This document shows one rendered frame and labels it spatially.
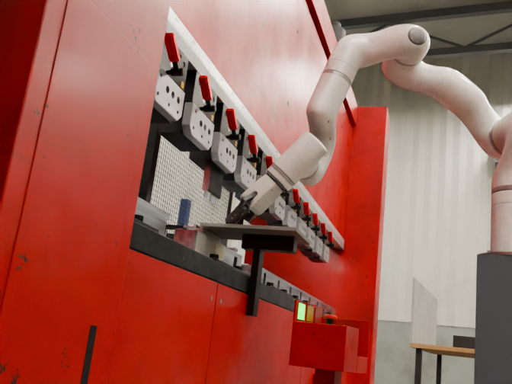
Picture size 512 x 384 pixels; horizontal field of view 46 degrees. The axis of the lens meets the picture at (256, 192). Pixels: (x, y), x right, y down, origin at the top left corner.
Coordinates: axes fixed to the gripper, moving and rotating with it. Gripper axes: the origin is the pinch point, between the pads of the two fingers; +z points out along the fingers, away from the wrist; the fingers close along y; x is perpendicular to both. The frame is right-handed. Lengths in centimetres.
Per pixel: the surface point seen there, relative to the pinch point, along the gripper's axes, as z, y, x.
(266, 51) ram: -46, -23, -45
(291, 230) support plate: -9.0, 8.3, 15.6
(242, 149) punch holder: -15.8, -11.1, -19.6
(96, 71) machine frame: -6, 99, 14
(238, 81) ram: -28.8, -0.2, -31.1
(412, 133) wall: -252, -768, -199
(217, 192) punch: -1.7, -3.2, -11.8
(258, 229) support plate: -3.2, 7.4, 8.9
